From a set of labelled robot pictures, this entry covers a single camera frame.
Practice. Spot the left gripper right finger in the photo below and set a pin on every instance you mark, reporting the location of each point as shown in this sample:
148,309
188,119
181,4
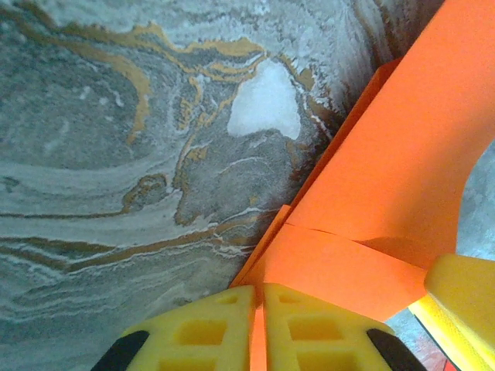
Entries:
321,340

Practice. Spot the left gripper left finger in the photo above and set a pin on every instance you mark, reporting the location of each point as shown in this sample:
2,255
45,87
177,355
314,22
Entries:
201,340

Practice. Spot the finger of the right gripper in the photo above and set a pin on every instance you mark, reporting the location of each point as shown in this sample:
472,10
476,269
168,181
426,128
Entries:
464,293

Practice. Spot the orange paper sheet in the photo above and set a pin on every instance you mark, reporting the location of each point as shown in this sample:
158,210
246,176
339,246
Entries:
386,154

